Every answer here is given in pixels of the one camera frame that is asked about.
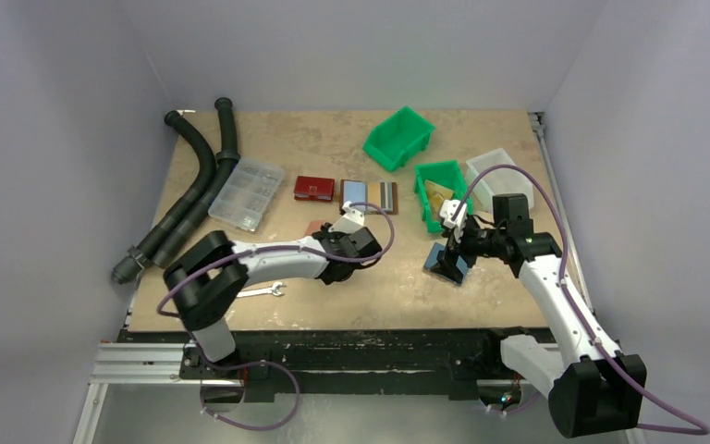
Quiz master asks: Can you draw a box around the aluminium frame rail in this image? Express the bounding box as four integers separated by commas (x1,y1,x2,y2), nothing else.
72,342,185,444

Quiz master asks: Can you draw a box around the purple cable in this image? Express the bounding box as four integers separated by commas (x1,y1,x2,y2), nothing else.
157,202,396,432
449,163,710,437

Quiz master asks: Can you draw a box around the blue leather card holder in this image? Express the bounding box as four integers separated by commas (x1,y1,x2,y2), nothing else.
422,243,471,287

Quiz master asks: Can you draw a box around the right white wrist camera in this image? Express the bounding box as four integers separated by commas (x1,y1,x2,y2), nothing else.
438,200,468,229

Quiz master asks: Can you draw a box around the black corrugated hose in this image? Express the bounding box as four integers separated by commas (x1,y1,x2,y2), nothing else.
151,97,241,269
110,110,217,286

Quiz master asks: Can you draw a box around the small green plastic bin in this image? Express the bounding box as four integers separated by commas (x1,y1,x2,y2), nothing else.
413,160,467,234

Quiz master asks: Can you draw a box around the silver wrench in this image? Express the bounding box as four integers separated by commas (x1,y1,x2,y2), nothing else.
237,281,287,298

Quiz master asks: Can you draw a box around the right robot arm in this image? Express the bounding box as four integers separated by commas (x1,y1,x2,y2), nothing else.
431,193,647,438

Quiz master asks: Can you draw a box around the brown open card holder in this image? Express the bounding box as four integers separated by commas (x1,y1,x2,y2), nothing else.
339,179,398,215

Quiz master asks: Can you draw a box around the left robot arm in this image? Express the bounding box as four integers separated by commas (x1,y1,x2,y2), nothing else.
163,224,383,363

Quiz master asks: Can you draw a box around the left black corrugated hose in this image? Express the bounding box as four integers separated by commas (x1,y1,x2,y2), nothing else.
110,110,217,286

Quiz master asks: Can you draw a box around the pink leather card holder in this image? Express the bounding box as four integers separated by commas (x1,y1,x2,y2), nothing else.
304,220,331,236

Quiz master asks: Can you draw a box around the clear white plastic bin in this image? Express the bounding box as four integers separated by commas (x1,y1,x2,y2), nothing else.
464,148,534,213

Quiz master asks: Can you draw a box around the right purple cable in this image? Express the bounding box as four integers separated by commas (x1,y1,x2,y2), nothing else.
449,163,710,437

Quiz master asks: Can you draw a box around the clear plastic organizer box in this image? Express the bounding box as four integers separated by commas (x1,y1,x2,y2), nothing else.
208,158,285,232

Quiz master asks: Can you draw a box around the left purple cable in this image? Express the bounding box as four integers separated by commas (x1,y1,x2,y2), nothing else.
157,202,396,432

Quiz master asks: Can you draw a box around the large green plastic bin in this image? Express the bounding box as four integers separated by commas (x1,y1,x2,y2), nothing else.
362,106,435,172

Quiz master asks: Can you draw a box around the red leather card holder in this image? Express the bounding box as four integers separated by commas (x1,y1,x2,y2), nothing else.
293,176,336,202

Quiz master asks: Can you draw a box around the yellow striped card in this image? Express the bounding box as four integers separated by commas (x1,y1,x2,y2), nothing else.
366,181,398,214

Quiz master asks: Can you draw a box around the right black corrugated hose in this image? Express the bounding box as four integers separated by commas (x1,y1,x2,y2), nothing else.
151,97,241,269

